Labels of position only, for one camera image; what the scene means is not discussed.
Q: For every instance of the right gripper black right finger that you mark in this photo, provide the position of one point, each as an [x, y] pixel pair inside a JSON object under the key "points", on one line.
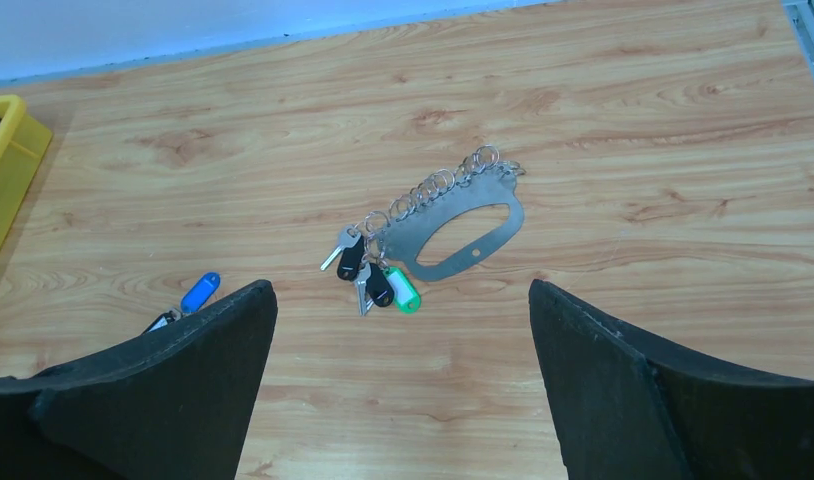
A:
{"points": [[630, 404]]}

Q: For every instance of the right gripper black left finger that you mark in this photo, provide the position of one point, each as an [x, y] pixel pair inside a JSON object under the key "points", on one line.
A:
{"points": [[173, 403]]}

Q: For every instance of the key with black tag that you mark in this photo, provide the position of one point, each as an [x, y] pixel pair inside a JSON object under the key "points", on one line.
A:
{"points": [[349, 248], [164, 319]]}

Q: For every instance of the yellow plastic bin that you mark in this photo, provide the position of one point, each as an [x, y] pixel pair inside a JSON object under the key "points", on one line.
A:
{"points": [[24, 141]]}

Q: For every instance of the key with green tag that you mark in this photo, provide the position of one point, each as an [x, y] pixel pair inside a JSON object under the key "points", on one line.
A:
{"points": [[385, 287]]}

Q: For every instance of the blue key tag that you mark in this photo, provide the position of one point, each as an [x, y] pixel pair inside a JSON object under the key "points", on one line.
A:
{"points": [[197, 296]]}

